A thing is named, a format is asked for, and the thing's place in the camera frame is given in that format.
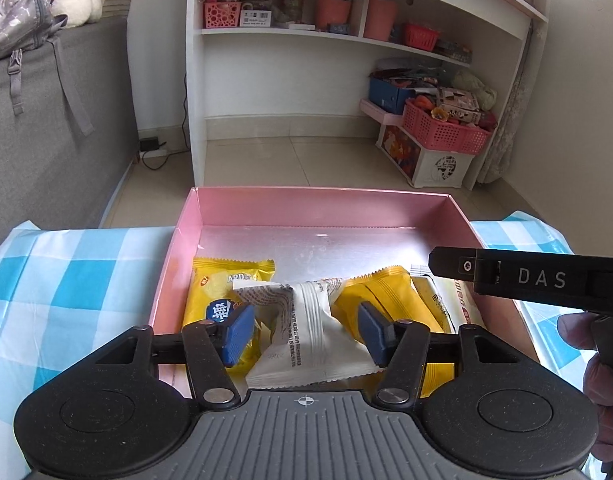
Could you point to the black power adapter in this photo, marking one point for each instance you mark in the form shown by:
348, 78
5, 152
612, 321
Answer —
149, 144

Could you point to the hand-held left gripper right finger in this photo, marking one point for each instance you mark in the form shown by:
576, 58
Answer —
374, 332

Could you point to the small red basket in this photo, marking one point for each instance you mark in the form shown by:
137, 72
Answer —
421, 37

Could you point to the grey patterned backpack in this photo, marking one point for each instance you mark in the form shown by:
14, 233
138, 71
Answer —
16, 0

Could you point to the person's right hand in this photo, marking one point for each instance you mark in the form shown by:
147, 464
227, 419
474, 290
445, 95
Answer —
606, 385

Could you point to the pale green plush toy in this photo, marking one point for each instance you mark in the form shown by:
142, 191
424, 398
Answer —
474, 85

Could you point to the white shelf unit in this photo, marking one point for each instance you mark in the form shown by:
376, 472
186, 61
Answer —
286, 60

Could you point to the white packet with red print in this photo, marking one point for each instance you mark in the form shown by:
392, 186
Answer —
446, 310

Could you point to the white printed storage box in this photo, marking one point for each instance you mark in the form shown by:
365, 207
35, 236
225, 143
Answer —
431, 167

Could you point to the white labelled box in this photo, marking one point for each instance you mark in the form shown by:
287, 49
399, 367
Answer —
256, 18

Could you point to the white triangular snack packet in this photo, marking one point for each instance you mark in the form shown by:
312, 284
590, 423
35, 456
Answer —
311, 330

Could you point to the large pink plastic basket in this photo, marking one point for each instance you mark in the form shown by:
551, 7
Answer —
441, 135

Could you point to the tall pink cup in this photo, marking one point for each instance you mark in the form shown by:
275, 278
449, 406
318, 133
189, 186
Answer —
381, 20

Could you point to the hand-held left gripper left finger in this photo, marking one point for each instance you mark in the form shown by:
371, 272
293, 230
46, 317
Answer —
239, 332

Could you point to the small pink perforated basket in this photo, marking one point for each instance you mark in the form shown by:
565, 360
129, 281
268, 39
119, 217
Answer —
221, 16

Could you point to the pink pen cup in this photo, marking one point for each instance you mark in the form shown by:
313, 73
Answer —
332, 15

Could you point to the grey sofa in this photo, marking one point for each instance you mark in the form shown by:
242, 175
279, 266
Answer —
61, 160

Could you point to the blue storage box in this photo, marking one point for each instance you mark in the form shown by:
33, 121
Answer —
389, 95

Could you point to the lace curtain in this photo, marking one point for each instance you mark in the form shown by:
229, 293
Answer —
509, 110

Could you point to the white plush toy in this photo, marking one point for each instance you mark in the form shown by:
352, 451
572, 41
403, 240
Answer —
76, 5

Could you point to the small printed carton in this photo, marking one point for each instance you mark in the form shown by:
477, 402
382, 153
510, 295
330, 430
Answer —
459, 102

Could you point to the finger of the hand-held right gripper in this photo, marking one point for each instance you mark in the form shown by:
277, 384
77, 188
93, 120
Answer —
456, 266

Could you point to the yellow packet with blue circle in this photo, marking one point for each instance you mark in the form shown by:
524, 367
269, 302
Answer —
206, 300

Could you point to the pink and white cardboard box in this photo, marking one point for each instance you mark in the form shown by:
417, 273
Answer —
311, 210

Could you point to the blue checked tablecloth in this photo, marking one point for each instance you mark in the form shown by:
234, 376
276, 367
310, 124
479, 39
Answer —
86, 280

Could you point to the plain yellow snack packet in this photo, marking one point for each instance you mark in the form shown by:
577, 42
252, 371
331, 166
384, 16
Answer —
386, 290

